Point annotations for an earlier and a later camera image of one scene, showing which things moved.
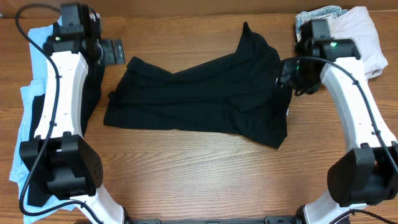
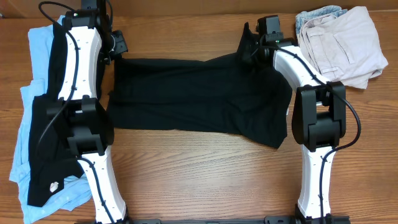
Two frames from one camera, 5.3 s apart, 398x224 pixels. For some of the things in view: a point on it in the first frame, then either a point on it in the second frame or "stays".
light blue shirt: (19, 178) stays
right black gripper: (286, 78) → (253, 48)
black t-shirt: (241, 94) stays
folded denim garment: (301, 17) stays
